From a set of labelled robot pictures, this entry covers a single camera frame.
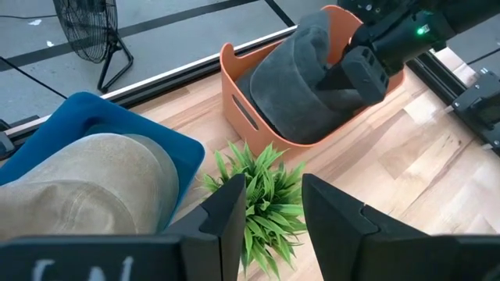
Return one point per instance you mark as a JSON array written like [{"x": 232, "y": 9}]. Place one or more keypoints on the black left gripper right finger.
[{"x": 336, "y": 234}]

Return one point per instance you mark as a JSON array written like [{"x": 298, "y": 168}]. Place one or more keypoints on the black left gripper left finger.
[{"x": 218, "y": 234}]

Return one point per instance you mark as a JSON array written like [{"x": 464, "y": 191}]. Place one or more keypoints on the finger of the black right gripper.
[
  {"x": 371, "y": 8},
  {"x": 365, "y": 76}
]

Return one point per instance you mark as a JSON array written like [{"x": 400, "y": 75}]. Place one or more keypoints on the beige hat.
[{"x": 97, "y": 175}]

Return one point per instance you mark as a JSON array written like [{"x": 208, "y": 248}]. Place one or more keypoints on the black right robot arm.
[{"x": 472, "y": 13}]

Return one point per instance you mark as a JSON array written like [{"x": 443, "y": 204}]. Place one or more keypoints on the green plant in white pot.
[{"x": 269, "y": 203}]

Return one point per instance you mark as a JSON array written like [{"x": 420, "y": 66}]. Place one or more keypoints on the orange plastic bin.
[{"x": 238, "y": 129}]

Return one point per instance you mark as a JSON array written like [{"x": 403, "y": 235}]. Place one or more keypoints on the blue plastic bin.
[{"x": 97, "y": 113}]

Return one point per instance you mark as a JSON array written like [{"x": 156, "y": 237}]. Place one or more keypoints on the black floor fan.
[{"x": 90, "y": 31}]

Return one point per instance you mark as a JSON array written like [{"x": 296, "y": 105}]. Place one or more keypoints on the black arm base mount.
[{"x": 480, "y": 101}]

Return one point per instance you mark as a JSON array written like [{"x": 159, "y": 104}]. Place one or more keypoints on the black table edge rail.
[{"x": 176, "y": 84}]

